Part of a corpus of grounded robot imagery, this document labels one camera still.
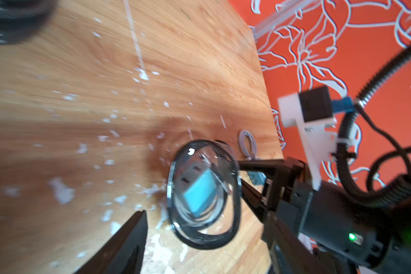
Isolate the white coiled cable right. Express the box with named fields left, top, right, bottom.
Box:
left=238, top=129, right=259, bottom=161

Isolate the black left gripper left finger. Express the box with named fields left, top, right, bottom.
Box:
left=76, top=211, right=148, bottom=274

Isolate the teal charger near right arm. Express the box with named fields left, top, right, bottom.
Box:
left=247, top=171, right=267, bottom=186

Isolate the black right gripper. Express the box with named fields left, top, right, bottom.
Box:
left=238, top=159, right=411, bottom=269

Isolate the teal charger front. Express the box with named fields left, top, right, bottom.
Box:
left=182, top=170, right=217, bottom=218

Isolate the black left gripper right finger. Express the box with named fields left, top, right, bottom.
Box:
left=262, top=211, right=329, bottom=274

